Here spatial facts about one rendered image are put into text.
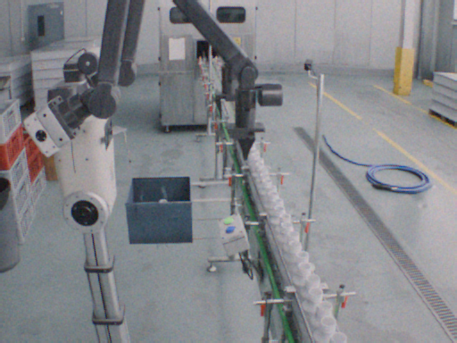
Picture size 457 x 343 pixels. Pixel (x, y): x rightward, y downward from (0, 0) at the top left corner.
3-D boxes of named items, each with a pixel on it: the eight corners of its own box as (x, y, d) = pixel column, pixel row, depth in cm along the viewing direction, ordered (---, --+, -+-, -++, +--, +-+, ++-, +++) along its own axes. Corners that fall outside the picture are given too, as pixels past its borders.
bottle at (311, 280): (291, 326, 117) (297, 280, 111) (302, 315, 121) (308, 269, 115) (310, 334, 113) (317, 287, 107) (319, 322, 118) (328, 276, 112)
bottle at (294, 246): (290, 296, 130) (294, 251, 124) (277, 288, 134) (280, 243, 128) (303, 288, 133) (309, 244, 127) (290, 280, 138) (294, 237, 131)
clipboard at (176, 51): (185, 59, 587) (185, 36, 575) (168, 60, 585) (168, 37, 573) (185, 59, 590) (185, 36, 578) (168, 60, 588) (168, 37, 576)
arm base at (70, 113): (78, 131, 121) (55, 97, 116) (100, 117, 120) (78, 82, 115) (70, 141, 113) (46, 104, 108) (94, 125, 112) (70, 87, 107)
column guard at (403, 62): (412, 96, 936) (416, 49, 896) (397, 96, 933) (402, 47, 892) (404, 92, 973) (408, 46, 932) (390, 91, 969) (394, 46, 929)
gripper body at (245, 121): (265, 134, 120) (266, 108, 118) (228, 136, 119) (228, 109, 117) (261, 128, 126) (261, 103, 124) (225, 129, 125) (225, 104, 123)
